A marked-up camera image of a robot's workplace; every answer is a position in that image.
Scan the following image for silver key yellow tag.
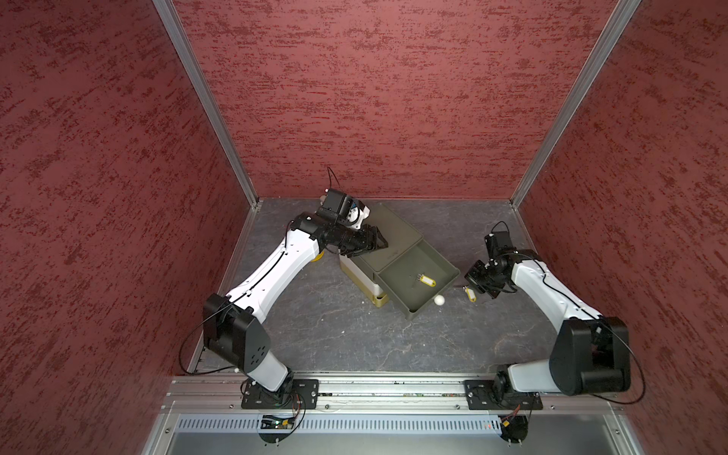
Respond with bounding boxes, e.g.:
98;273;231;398
464;286;477;303
414;273;437;288

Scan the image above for olive three-drawer desk organizer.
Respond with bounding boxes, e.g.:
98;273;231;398
339;203;424;315

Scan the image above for olive top drawer white knob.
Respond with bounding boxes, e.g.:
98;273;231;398
375;240;461;320

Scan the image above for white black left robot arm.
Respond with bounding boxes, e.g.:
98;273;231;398
202;189;389;394

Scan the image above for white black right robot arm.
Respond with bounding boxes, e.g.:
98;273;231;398
466;231;632;396

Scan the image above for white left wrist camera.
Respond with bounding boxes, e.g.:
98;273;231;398
347;201;370;231

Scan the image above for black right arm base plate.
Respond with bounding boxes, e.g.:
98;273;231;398
464;379;543;411

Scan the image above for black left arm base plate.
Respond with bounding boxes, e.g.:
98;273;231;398
241;378;320;411

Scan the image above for aluminium front rail frame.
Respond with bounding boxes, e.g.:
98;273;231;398
143;373;642;454

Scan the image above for left aluminium corner post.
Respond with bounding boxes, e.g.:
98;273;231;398
153;0;260;212

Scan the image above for aluminium corner post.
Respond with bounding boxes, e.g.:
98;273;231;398
153;0;260;212
510;0;641;212

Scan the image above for right aluminium corner post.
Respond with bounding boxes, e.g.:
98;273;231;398
510;0;641;212

